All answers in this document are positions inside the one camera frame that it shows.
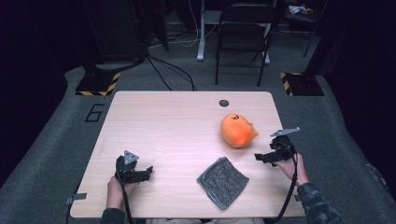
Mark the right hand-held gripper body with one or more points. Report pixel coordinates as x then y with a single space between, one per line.
283 149

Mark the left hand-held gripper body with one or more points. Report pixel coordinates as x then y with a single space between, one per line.
126 172

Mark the orange plush toy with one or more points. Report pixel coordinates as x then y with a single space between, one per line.
236 132

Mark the grey fluffy cloth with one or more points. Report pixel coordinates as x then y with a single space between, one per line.
222 183

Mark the person's right hand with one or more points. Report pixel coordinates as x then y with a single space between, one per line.
288 168

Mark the person's left hand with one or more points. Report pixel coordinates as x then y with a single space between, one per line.
115 194

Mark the grey tape strip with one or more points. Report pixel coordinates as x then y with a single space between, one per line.
76 197

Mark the round grey table grommet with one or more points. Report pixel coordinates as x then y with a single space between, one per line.
223 103

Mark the black yellow-striped stand base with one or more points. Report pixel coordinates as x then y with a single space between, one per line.
96 84
303 84

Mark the black folding chair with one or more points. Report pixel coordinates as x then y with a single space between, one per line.
244 34

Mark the white desk leg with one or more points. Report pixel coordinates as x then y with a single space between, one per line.
201 37

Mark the orange and white object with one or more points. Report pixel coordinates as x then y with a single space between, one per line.
300 10

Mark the black cabinet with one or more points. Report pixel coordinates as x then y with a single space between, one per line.
115 28

